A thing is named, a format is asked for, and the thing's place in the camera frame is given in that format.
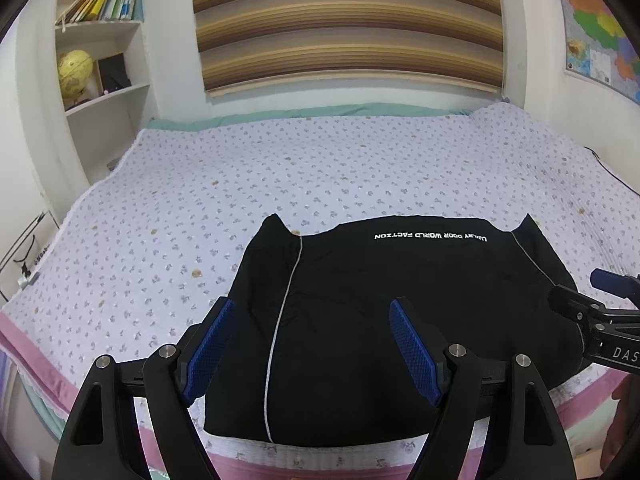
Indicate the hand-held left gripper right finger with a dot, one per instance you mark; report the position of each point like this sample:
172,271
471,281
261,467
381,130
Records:
414,347

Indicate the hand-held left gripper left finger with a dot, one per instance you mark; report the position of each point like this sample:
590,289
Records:
210,345

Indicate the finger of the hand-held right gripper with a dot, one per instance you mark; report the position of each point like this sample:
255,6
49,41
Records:
615,284
575,302

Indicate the black jacket with grey piping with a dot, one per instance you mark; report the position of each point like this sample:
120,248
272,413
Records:
350,310

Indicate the person's right hand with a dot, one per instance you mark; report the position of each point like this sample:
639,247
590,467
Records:
622,420

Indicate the floral quilted bed blanket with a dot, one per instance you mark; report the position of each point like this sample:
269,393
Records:
250,185

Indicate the teal bed sheet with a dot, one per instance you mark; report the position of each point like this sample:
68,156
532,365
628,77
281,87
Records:
300,112

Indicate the white bookshelf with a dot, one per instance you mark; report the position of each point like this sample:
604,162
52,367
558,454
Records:
40,125

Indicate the yellow globe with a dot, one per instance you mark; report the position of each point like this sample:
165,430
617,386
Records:
74,72

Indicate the striped brown window blind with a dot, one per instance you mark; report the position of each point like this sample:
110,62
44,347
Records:
345,25

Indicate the colourful wall map poster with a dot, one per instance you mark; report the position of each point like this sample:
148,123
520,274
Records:
600,25

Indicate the black picture frame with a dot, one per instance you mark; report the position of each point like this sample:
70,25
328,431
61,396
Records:
113,72

